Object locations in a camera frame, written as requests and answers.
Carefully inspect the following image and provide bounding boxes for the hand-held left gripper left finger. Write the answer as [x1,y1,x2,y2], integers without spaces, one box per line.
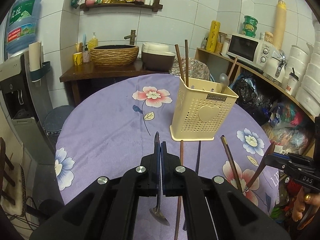
[31,153,161,240]

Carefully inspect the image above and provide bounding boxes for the black plastic bag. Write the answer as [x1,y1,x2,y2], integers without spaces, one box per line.
[230,74,273,126]

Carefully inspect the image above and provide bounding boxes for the yellow soap bottle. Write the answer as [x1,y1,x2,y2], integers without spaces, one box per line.
[87,32,99,51]

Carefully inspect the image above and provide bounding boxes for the brown and white rice cooker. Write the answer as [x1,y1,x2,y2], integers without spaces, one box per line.
[141,43,176,72]

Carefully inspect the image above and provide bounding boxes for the beige paper cup sleeve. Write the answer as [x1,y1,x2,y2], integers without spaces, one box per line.
[28,41,42,71]

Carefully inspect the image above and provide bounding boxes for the grey water dispenser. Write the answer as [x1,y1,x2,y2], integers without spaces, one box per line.
[0,54,54,156]

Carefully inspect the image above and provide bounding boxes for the blue water jug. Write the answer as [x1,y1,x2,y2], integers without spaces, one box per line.
[5,0,42,54]

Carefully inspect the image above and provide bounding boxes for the dark cup holder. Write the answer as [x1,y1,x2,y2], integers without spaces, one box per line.
[30,61,52,82]

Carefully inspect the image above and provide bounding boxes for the brown wooden spoon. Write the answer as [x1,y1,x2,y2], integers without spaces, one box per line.
[246,142,276,192]

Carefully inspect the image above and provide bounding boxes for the dark wooden sink cabinet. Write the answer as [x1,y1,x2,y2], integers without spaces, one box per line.
[59,60,171,107]

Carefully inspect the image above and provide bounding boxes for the white tumbler black lid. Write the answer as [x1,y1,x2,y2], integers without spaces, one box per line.
[285,72,299,96]

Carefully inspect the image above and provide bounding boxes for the colourful plastic bag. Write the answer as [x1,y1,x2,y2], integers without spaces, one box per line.
[269,100,316,156]

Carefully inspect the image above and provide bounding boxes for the woven pattern sink basin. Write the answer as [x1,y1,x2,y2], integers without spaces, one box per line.
[90,45,140,68]

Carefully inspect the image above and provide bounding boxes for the tall stack of paper cups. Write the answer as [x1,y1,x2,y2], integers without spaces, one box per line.
[272,0,287,51]

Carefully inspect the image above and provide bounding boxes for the yellow cup with toothbrushes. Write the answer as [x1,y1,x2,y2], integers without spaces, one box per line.
[73,34,87,66]

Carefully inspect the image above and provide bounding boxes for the wooden shelf unit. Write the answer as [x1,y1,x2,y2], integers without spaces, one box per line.
[194,47,318,156]

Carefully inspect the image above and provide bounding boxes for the cream plastic cutlery holder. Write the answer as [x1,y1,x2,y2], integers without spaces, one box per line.
[170,77,238,141]

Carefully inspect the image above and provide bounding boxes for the yellow wrapped roll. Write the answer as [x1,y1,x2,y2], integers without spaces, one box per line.
[206,20,222,51]

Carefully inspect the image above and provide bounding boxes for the stacks of white foam containers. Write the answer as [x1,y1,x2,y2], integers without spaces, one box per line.
[282,22,320,111]

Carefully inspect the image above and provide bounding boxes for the floral cloth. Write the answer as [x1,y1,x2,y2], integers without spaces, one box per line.
[170,57,211,82]

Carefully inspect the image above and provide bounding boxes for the shiny metal spoon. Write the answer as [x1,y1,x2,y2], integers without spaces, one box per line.
[149,131,171,227]

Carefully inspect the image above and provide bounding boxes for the white microwave oven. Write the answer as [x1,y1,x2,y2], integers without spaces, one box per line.
[227,34,272,68]

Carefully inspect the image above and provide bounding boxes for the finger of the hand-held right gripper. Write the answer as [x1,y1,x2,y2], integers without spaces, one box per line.
[274,152,304,162]
[265,156,301,177]

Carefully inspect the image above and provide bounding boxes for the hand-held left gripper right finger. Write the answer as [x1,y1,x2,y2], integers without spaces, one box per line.
[161,141,292,240]

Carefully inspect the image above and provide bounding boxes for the bronze faucet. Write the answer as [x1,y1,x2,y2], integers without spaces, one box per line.
[124,30,137,47]

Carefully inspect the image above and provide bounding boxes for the matte metal spoon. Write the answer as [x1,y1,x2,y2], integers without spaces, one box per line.
[219,73,230,93]

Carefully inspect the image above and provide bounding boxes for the wooden chair with cushion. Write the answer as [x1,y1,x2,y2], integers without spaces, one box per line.
[0,137,26,217]

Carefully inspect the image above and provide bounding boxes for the black cable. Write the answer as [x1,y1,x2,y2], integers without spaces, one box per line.
[5,197,52,232]

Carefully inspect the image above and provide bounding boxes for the person's right hand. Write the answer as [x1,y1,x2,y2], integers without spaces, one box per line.
[292,188,313,223]

